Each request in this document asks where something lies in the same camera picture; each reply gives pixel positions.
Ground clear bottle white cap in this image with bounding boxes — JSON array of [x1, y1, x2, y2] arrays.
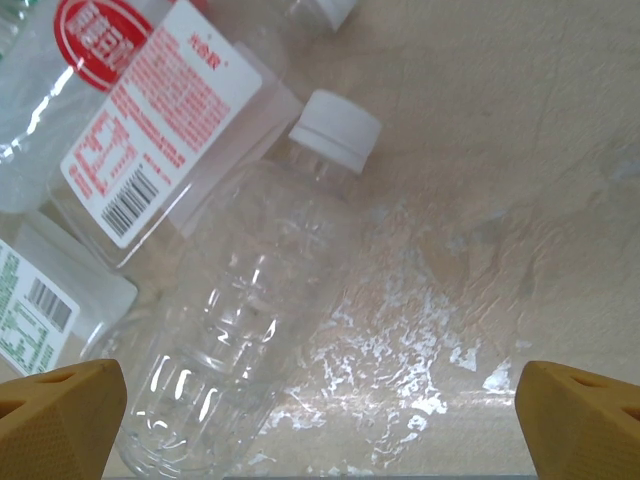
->
[[114, 88, 385, 479]]

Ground red label square bottle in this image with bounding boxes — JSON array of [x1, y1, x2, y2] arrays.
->
[[46, 0, 360, 274]]

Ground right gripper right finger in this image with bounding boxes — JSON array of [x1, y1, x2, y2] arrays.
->
[[514, 360, 640, 480]]

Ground green label square bottle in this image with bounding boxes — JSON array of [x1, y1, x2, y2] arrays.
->
[[0, 209, 140, 380]]

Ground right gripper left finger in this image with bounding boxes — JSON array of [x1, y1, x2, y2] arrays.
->
[[0, 358, 129, 480]]

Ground red round label bottle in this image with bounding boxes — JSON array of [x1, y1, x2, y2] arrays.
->
[[0, 0, 157, 216]]

